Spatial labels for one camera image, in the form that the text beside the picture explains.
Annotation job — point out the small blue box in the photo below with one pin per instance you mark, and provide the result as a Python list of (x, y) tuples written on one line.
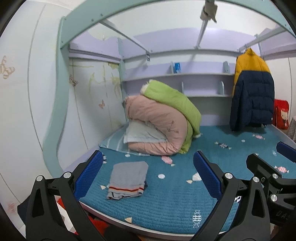
[(177, 67)]

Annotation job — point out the light blue folded cloth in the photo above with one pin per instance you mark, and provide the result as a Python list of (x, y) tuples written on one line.
[(141, 134)]

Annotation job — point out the large butterfly wall sticker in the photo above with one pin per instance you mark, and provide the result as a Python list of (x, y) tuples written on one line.
[(7, 68)]

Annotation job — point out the yellow navy puffer jacket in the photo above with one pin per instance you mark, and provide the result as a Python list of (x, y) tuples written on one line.
[(252, 97)]

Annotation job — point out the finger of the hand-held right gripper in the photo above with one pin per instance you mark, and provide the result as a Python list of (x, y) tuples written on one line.
[(286, 149), (259, 165)]

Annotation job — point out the red cloth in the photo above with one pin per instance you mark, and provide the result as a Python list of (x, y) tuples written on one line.
[(97, 224)]

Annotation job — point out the red cartoon bag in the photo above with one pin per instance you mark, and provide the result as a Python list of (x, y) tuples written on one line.
[(281, 113)]

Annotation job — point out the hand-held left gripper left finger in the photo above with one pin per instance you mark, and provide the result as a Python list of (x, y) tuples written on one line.
[(89, 171)]

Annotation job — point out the grey metal rail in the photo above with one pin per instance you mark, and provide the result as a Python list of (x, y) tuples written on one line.
[(201, 33), (263, 38), (124, 36)]

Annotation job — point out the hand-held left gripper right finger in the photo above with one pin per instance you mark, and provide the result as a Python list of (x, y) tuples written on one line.
[(208, 176)]

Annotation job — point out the grey navy zip jacket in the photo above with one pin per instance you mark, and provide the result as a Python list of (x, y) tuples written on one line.
[(127, 176)]

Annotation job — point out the mint green bed frame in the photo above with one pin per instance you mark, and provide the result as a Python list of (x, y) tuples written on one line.
[(92, 20)]

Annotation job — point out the lilac wall shelf unit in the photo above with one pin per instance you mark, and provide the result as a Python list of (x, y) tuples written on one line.
[(185, 76)]

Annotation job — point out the hanging grey cloth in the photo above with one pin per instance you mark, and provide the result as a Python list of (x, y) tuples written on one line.
[(208, 11)]

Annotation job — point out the green duvet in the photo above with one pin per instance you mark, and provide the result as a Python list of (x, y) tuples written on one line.
[(171, 97)]

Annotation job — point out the small hanging tag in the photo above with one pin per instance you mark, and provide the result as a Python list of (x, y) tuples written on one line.
[(148, 56)]

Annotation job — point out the pink duvet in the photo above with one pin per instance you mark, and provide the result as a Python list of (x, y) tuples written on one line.
[(157, 120)]

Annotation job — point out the teal quilted bed mat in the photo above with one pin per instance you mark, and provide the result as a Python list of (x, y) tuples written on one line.
[(173, 204)]

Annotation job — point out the striped pillow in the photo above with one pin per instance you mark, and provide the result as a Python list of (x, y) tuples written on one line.
[(111, 142)]

